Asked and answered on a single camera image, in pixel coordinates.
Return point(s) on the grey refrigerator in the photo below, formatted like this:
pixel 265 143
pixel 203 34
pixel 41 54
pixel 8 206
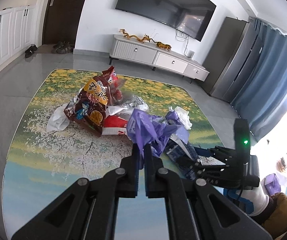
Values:
pixel 231 59

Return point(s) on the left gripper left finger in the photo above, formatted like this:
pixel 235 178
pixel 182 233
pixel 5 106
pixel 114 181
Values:
pixel 88 208

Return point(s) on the long golden dragon figurine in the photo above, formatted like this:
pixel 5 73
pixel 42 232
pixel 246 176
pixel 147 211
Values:
pixel 129 36

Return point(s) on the flower landscape floor mat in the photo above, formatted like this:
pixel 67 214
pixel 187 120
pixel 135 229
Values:
pixel 41 165

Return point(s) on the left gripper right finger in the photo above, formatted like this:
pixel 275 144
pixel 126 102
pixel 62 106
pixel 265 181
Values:
pixel 195 209

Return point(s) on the golden tiger figurine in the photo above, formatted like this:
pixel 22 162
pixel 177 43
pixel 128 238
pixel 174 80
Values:
pixel 163 46

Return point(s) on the small white router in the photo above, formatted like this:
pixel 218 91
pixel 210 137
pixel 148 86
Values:
pixel 190 54

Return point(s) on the purple plastic bag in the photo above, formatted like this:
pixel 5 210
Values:
pixel 145 129

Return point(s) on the white wall cupboards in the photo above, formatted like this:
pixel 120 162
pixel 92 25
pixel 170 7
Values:
pixel 18 24

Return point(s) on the black shoes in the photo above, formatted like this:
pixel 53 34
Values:
pixel 30 51

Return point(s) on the pile of dark shoes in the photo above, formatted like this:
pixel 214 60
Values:
pixel 62 48

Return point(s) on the dark brown door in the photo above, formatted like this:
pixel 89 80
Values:
pixel 61 21

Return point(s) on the brown snack bag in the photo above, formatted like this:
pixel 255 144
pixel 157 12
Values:
pixel 88 108

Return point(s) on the blue patterned wrapper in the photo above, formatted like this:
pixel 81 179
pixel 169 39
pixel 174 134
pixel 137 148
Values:
pixel 184 157

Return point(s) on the wall mounted black television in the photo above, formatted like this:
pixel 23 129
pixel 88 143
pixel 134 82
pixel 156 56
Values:
pixel 191 17

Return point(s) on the silver foil wrapper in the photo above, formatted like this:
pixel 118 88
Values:
pixel 134 102

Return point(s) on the red chip bag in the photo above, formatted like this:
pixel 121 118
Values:
pixel 113 86

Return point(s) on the white plastic bag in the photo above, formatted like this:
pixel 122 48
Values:
pixel 58 120

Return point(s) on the white TV cabinet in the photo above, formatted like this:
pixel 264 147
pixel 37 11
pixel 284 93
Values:
pixel 150 55

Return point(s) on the red white paper bag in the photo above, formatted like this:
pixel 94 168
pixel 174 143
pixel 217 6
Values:
pixel 114 125

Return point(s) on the blue curtain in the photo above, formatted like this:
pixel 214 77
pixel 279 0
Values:
pixel 263 98

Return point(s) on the right gloved hand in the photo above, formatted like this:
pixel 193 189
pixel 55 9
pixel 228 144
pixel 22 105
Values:
pixel 255 201

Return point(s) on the white crumpled tissue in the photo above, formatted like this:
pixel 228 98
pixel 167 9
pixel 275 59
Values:
pixel 183 116

